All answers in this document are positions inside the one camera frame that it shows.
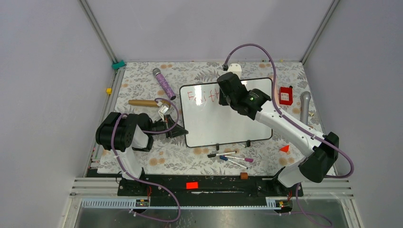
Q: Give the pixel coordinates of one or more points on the floral table mat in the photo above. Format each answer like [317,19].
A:
[172,156]

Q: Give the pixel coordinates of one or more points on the gold toy microphone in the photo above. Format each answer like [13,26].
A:
[149,103]

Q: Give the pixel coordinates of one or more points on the red tape patch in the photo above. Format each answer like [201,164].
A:
[192,185]

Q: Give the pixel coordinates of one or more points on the orange red cone piece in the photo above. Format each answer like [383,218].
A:
[285,149]

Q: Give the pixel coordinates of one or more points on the teal corner clip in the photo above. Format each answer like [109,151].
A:
[118,65]

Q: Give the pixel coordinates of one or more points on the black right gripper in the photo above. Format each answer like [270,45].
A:
[222,100]

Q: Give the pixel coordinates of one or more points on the silver toy microphone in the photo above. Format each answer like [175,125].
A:
[305,101]

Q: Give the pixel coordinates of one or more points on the peach cylinder toy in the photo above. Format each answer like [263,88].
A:
[276,95]

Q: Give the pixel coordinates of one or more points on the right aluminium frame post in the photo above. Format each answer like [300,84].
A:
[325,20]

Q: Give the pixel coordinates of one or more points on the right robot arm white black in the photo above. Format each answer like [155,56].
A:
[319,150]

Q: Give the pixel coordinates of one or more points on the black cap whiteboard marker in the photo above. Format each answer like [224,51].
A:
[220,154]

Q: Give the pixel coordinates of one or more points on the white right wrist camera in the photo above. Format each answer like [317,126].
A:
[236,69]

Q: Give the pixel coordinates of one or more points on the blue cap whiteboard marker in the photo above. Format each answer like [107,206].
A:
[233,162]

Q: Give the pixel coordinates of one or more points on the aluminium frame post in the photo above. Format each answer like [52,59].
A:
[98,30]
[325,20]

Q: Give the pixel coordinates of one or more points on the purple glitter toy microphone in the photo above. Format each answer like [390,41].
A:
[164,84]

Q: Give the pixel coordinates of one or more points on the left aluminium frame post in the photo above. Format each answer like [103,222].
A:
[98,30]

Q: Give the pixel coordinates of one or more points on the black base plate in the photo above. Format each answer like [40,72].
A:
[213,190]

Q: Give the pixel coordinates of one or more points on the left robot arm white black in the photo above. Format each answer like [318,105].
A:
[125,134]

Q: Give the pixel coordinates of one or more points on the slotted cable duct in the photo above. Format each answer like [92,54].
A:
[134,203]

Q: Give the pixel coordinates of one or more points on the pink cap whiteboard marker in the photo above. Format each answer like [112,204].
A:
[238,158]

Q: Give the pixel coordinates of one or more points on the red small box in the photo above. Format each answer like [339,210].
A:
[286,95]

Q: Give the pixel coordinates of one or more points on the brown small block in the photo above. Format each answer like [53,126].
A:
[244,176]

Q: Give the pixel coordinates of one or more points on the yellow small cube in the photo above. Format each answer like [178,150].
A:
[109,91]

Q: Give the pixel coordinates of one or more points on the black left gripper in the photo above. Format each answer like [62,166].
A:
[169,123]

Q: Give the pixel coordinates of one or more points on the white whiteboard black frame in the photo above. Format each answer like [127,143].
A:
[208,123]

